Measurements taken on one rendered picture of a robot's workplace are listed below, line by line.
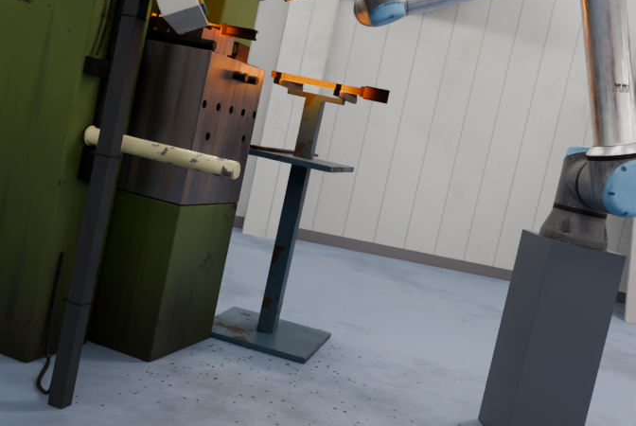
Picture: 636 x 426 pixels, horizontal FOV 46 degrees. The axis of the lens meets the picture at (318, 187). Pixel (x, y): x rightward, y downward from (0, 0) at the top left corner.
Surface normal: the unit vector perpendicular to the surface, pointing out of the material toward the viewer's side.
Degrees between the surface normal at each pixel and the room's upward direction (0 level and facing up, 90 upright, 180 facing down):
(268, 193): 90
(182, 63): 90
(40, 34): 90
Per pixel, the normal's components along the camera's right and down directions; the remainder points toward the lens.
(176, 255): 0.92, 0.22
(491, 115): 0.10, 0.10
